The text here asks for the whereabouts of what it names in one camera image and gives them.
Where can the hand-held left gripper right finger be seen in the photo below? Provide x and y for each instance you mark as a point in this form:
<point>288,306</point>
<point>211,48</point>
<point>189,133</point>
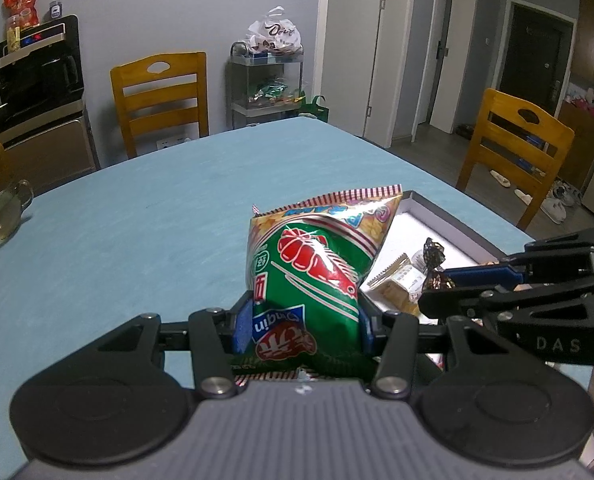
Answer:
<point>366,327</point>

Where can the green chip bag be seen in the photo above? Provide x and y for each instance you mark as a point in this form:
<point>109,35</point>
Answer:
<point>307,280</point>

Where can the white shoe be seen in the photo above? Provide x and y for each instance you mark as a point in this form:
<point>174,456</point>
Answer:
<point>552,209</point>

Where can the red snack bag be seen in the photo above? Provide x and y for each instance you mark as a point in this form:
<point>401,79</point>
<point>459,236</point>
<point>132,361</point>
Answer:
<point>22,5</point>

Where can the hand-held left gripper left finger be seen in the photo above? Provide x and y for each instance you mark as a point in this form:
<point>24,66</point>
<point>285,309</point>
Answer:
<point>242,327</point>

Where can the white plastic bag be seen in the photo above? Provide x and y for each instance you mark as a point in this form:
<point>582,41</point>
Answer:
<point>274,32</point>

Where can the round foil candy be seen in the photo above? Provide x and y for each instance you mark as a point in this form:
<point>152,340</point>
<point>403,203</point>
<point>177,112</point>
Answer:
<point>433,260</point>

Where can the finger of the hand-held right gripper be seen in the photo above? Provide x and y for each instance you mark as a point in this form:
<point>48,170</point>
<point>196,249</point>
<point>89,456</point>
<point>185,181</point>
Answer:
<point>482,274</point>
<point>457,302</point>

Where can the dark door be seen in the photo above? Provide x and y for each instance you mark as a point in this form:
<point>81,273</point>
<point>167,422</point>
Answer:
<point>532,60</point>

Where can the pile of snack packets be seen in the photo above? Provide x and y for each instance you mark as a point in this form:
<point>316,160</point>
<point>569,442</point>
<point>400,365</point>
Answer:
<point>274,92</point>

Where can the white slipper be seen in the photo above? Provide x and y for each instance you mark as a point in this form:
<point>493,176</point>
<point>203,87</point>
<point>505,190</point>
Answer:
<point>524,196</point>
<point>500,178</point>

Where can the brown pastry packet white label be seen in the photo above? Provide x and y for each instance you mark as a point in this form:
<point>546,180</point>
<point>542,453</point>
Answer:
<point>407,272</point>

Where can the white wall socket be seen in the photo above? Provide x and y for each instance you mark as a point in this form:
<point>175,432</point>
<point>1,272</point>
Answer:
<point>172,141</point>

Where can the grey box white inside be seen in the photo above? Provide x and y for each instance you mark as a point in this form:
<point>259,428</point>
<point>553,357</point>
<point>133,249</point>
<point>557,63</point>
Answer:
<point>427,225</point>

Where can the white wardrobe doors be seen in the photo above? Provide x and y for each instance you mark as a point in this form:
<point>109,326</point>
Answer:
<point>377,50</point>

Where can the metal trolley rack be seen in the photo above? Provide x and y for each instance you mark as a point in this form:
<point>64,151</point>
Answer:
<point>264,70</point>

